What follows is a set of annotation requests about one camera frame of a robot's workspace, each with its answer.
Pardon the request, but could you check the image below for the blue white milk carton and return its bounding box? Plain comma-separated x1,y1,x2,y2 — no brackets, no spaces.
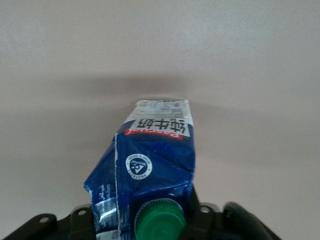
83,98,196,240

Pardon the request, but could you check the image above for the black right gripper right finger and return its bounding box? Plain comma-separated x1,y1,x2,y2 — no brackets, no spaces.
179,186,283,240

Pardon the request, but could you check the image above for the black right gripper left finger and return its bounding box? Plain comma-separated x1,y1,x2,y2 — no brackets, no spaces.
2,203,97,240

